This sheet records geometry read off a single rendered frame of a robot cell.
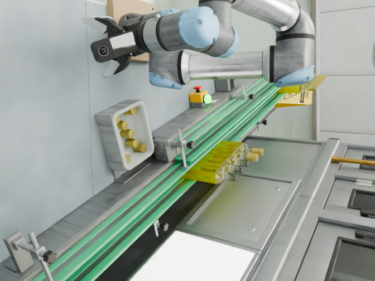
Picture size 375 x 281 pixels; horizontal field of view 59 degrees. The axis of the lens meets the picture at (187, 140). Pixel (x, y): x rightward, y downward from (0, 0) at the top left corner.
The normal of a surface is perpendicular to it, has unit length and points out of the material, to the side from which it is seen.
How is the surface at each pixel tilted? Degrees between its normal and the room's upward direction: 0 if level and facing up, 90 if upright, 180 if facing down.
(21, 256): 0
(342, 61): 90
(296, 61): 67
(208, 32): 5
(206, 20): 5
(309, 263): 90
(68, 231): 90
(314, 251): 90
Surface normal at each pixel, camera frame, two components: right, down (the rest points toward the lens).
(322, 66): -0.53, 0.40
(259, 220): -0.16, -0.91
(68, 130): 0.83, 0.08
